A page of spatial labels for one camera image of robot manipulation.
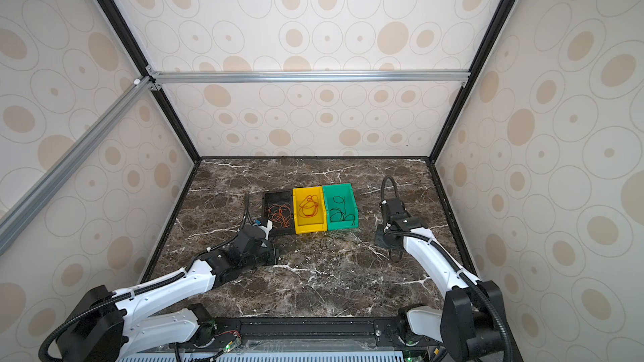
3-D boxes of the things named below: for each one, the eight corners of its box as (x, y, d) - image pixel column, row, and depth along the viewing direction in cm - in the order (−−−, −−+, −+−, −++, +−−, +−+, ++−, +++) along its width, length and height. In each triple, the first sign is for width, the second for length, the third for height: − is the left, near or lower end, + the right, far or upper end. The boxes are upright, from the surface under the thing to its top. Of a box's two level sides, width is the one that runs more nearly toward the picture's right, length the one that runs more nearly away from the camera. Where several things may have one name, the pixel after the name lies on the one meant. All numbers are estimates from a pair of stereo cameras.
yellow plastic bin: (297, 236, 96) (295, 227, 91) (294, 199, 108) (292, 188, 102) (328, 232, 98) (328, 223, 92) (322, 196, 109) (322, 185, 103)
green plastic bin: (329, 232, 97) (329, 222, 92) (323, 196, 108) (323, 185, 103) (359, 228, 98) (361, 218, 93) (350, 193, 110) (351, 182, 104)
